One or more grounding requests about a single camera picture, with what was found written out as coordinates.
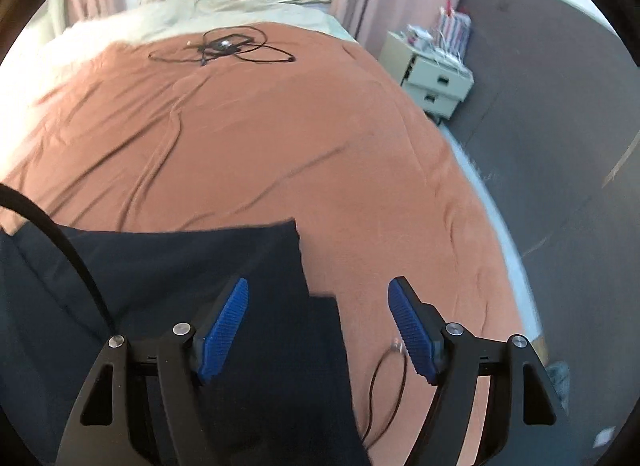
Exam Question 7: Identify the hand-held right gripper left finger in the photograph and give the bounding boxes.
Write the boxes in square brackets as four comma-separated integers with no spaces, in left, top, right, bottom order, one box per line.
[55,277,250,466]

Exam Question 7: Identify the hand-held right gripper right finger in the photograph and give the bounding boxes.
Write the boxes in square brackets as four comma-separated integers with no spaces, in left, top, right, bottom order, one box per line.
[387,276,558,466]

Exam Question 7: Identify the dark navy pants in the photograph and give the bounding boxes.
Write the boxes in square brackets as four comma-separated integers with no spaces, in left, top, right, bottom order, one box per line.
[0,217,372,466]

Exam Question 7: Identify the grey cloth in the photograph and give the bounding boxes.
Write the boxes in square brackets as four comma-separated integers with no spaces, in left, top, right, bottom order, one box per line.
[544,362,572,408]

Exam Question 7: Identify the orange blanket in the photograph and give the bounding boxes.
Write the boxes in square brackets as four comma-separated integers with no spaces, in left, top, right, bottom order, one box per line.
[0,20,544,466]

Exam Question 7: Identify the white nightstand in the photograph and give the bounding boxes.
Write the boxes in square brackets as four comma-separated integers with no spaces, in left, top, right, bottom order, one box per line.
[379,28,475,123]

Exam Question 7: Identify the striped gift bag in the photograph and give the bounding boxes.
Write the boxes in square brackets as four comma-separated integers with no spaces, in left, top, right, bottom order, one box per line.
[438,4,473,50]

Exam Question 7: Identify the cream bear print bedding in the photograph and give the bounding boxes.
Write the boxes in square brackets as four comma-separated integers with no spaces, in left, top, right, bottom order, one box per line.
[42,0,359,55]

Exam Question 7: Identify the thin black cable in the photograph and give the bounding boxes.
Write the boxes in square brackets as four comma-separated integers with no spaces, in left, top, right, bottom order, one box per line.
[360,337,408,448]

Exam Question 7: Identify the thick black cable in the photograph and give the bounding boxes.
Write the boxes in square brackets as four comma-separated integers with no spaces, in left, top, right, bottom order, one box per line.
[0,184,116,335]

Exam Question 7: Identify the black cable bundle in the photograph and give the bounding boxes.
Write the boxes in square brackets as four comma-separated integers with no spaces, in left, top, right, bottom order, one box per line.
[148,26,298,68]

